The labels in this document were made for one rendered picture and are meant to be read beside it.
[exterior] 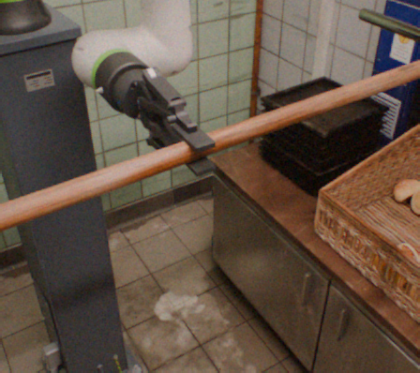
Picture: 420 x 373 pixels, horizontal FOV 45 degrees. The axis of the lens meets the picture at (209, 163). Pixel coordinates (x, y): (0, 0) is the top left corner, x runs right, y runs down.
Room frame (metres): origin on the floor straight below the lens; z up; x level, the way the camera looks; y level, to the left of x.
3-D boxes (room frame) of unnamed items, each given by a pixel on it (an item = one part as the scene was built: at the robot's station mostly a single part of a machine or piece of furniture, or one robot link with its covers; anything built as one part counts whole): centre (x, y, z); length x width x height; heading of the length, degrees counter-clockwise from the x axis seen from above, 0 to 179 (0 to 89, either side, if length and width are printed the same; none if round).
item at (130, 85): (0.71, 0.10, 1.18); 0.09 x 0.07 x 0.08; 31
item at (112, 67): (0.78, 0.14, 1.18); 0.12 x 0.06 x 0.09; 121
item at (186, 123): (0.60, 0.04, 1.21); 0.05 x 0.01 x 0.03; 31
